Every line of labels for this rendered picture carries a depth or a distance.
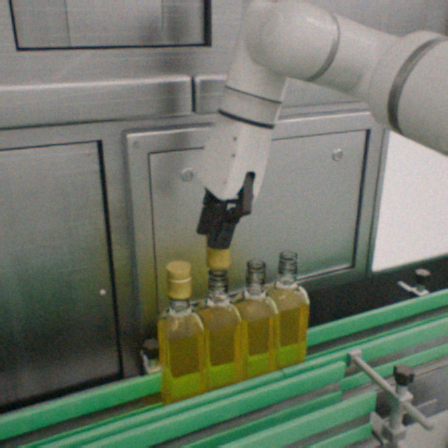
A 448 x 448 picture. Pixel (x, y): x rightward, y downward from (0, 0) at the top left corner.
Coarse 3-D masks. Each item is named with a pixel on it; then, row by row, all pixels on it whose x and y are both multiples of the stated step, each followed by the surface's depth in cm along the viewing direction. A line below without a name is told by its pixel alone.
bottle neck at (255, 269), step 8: (248, 264) 71; (256, 264) 72; (264, 264) 71; (248, 272) 71; (256, 272) 70; (264, 272) 71; (248, 280) 71; (256, 280) 71; (264, 280) 72; (248, 288) 72; (256, 288) 71; (264, 288) 72; (256, 296) 72
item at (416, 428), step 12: (432, 420) 83; (444, 420) 84; (408, 432) 81; (420, 432) 82; (432, 432) 84; (444, 432) 85; (408, 444) 82; (420, 444) 83; (432, 444) 85; (444, 444) 86
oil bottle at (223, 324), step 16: (208, 304) 71; (224, 304) 70; (208, 320) 69; (224, 320) 69; (240, 320) 71; (208, 336) 69; (224, 336) 70; (240, 336) 72; (208, 352) 70; (224, 352) 71; (240, 352) 73; (208, 368) 72; (224, 368) 72; (240, 368) 74; (208, 384) 73; (224, 384) 73
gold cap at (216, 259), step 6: (210, 252) 67; (216, 252) 66; (222, 252) 66; (228, 252) 67; (210, 258) 67; (216, 258) 67; (222, 258) 67; (228, 258) 68; (210, 264) 67; (216, 264) 67; (222, 264) 67; (228, 264) 68
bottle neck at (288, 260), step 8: (280, 256) 74; (288, 256) 75; (296, 256) 73; (280, 264) 74; (288, 264) 73; (296, 264) 74; (280, 272) 74; (288, 272) 73; (296, 272) 74; (280, 280) 75; (288, 280) 74
